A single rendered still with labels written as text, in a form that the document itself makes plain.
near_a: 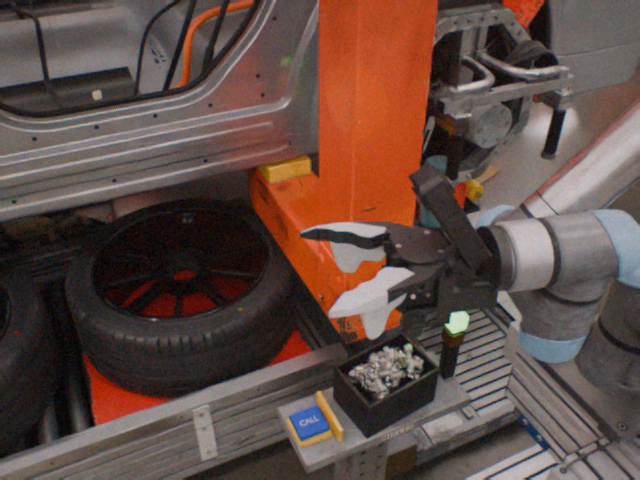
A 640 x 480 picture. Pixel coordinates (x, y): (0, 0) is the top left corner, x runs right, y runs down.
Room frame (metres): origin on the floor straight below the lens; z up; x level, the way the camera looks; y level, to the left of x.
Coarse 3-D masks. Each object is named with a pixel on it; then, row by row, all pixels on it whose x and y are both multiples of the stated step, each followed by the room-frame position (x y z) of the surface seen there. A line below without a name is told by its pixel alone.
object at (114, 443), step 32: (320, 352) 1.13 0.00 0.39; (224, 384) 1.02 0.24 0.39; (256, 384) 1.02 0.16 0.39; (288, 384) 1.05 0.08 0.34; (320, 384) 1.09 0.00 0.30; (128, 416) 0.92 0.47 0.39; (160, 416) 0.92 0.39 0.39; (192, 416) 0.94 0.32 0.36; (224, 416) 0.97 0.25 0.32; (32, 448) 0.83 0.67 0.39; (64, 448) 0.83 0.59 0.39; (96, 448) 0.84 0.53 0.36; (128, 448) 0.87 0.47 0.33; (160, 448) 0.90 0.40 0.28
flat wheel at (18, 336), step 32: (0, 288) 1.26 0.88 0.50; (32, 288) 1.26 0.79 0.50; (0, 320) 1.29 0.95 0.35; (32, 320) 1.13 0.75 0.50; (0, 352) 1.02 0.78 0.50; (32, 352) 1.05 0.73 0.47; (0, 384) 0.94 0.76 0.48; (32, 384) 1.01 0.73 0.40; (0, 416) 0.91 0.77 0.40; (32, 416) 0.97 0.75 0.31; (0, 448) 0.88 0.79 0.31
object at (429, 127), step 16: (496, 32) 1.83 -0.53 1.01; (496, 48) 1.89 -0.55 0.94; (432, 64) 1.74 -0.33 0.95; (448, 64) 1.78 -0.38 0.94; (480, 80) 1.84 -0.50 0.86; (496, 80) 1.85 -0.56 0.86; (512, 80) 1.85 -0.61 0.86; (432, 112) 1.76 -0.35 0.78; (432, 128) 1.75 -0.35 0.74; (432, 144) 1.86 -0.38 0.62; (448, 144) 1.79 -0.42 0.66; (464, 144) 1.81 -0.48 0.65
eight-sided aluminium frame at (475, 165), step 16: (448, 16) 1.63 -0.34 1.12; (464, 16) 1.65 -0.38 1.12; (480, 16) 1.67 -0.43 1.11; (496, 16) 1.70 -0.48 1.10; (512, 16) 1.72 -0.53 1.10; (512, 32) 1.72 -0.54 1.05; (512, 48) 1.80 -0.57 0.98; (528, 64) 1.77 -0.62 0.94; (528, 80) 1.77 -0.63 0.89; (528, 96) 1.77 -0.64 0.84; (512, 112) 1.80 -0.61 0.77; (528, 112) 1.78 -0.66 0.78; (512, 128) 1.76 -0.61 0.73; (496, 144) 1.74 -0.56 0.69; (464, 160) 1.75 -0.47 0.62; (480, 160) 1.72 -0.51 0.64; (464, 176) 1.69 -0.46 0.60
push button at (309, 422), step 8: (312, 408) 0.87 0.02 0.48; (296, 416) 0.85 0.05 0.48; (304, 416) 0.85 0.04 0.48; (312, 416) 0.85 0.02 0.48; (320, 416) 0.85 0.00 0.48; (296, 424) 0.83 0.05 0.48; (304, 424) 0.83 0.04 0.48; (312, 424) 0.83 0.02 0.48; (320, 424) 0.83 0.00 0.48; (304, 432) 0.81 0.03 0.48; (312, 432) 0.81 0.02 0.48; (320, 432) 0.81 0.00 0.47
